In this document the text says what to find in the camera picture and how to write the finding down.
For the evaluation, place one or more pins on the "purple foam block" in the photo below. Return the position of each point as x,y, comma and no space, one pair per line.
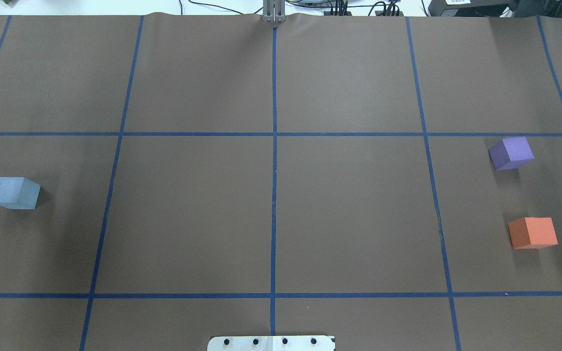
511,153

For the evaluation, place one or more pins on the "light blue foam block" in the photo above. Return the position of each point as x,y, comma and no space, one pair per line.
18,193

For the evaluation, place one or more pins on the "brown paper table cover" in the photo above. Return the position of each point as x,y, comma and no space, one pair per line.
207,176

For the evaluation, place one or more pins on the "aluminium frame post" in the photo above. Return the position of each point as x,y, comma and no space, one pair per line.
274,11

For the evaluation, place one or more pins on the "orange foam block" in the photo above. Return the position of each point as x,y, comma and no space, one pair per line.
532,233

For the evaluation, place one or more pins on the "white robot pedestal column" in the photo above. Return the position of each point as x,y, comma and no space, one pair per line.
273,343

